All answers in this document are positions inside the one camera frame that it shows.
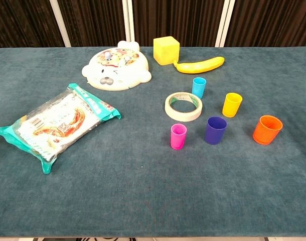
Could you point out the pink plastic cup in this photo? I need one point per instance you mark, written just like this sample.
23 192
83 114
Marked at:
178 140

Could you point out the blue plastic cup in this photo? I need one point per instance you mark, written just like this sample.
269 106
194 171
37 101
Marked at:
198 90

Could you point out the purple plastic cup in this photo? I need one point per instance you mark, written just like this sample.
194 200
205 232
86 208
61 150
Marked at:
214 135

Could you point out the yellow plastic cup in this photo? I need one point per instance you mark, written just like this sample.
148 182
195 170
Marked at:
230 108

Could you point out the masking tape roll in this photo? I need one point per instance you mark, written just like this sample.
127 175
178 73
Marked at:
183 117

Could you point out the white bear fishing toy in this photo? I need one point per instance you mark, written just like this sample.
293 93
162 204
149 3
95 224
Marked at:
113 75

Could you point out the teal velvet tablecloth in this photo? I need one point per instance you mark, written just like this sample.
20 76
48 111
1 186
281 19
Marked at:
143 180

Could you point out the yellow banana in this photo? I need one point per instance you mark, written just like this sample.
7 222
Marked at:
193 67

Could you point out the yellow foam cube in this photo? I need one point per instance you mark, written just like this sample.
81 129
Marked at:
165 51

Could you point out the teal snack package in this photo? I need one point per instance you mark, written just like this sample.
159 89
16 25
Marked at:
55 125

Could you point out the orange plastic cup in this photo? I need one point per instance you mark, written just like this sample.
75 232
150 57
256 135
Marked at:
264 136

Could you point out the white partition post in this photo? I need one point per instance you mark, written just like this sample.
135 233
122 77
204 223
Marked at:
129 20
224 22
60 22

